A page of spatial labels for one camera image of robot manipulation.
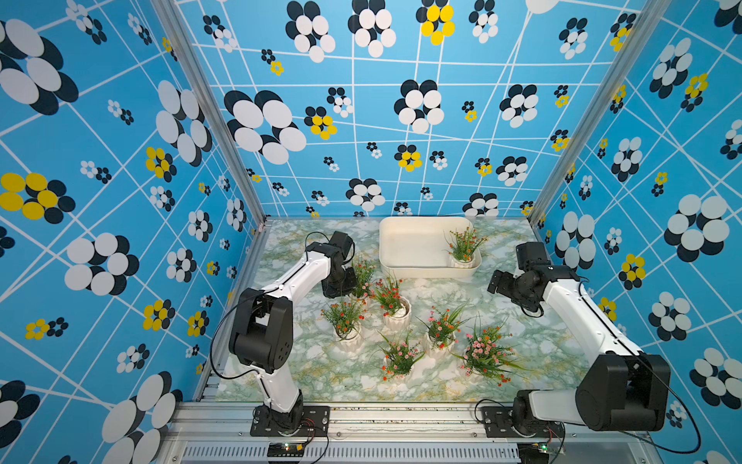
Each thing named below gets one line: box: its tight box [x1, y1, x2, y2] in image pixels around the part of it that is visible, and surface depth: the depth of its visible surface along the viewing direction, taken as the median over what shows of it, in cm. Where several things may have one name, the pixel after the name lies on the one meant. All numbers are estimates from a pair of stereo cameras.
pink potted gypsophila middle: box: [415, 303, 471, 360], surface depth 80 cm
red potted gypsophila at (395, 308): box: [370, 277, 412, 331], surface depth 88 cm
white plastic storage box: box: [378, 216, 483, 279], surface depth 114 cm
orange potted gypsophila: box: [443, 227, 489, 267], surface depth 98 cm
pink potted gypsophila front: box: [376, 329, 426, 382], surface depth 75 cm
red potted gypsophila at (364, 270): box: [351, 258, 378, 300], surface depth 86 cm
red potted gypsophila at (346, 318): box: [319, 301, 366, 352], surface depth 82 cm
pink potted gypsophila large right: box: [451, 319, 526, 387], surface depth 72 cm
